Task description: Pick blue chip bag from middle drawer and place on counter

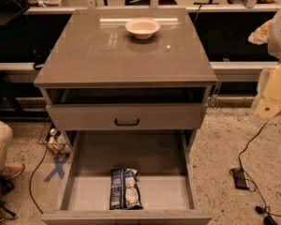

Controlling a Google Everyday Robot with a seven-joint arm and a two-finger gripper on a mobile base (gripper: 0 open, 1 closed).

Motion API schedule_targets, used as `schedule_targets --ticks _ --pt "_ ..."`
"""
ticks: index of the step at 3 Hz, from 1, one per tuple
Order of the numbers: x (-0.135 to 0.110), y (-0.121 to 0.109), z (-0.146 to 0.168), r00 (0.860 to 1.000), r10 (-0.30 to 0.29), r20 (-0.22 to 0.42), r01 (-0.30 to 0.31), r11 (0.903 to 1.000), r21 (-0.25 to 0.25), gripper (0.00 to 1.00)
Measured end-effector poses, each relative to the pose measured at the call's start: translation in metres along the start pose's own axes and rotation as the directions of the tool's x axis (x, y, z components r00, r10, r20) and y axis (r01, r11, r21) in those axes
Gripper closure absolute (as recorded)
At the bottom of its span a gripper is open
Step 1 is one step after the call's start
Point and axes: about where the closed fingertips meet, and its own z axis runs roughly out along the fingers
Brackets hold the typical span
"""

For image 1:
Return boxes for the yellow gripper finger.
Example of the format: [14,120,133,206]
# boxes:
[248,20,272,45]

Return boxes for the blue chip bag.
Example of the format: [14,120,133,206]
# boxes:
[110,168,142,210]

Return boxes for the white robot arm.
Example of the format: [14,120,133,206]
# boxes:
[248,8,281,60]

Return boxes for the grey drawer cabinet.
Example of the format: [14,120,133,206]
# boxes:
[35,7,216,146]

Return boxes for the open grey lower drawer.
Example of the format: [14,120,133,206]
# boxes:
[42,130,211,225]

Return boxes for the white paper bowl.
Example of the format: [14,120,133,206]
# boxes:
[126,18,160,39]

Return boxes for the black power adapter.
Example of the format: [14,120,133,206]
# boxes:
[232,169,249,190]

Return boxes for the tan shoe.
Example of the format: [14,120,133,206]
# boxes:
[0,162,24,180]

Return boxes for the black floor cable right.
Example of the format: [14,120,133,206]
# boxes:
[229,100,281,225]

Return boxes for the black floor cable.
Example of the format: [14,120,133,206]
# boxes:
[28,143,51,215]
[229,100,281,225]

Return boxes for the black drawer handle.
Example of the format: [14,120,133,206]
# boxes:
[114,118,140,127]

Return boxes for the wire basket with bottles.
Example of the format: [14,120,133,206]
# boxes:
[37,123,71,155]

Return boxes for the black floor cable left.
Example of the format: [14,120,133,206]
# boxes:
[28,143,51,215]

